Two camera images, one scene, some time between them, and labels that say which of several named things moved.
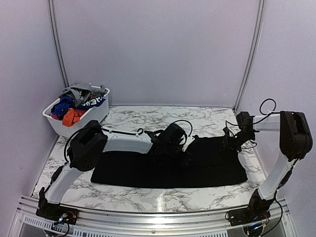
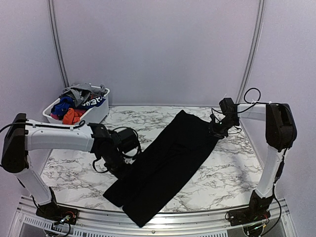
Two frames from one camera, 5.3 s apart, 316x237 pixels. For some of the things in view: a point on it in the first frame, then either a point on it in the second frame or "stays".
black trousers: x=213 y=162 → x=165 y=166
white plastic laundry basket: x=97 y=112 stays
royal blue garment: x=61 y=107 stays
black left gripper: x=187 y=158 → x=122 y=174
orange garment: x=71 y=117 stays
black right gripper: x=227 y=144 → x=213 y=128
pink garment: x=55 y=116 stays
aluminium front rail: x=27 y=224 stays
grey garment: x=80 y=93 stays
